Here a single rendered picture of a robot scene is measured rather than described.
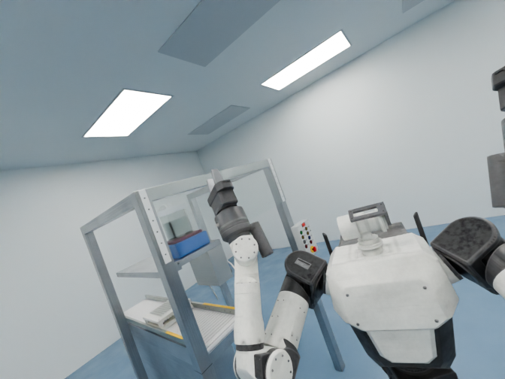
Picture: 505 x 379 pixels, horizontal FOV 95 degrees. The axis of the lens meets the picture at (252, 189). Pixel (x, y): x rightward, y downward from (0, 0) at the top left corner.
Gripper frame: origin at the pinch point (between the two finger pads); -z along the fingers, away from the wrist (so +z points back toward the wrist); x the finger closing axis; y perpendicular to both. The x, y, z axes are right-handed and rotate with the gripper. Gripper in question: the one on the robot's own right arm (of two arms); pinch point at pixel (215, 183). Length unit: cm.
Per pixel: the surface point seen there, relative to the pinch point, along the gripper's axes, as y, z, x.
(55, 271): 104, -109, -359
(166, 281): 13, 13, -55
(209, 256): -12, 7, -65
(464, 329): -176, 121, -69
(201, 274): -10, 11, -81
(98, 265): 42, -34, -149
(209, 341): -2, 44, -80
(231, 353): -16, 57, -101
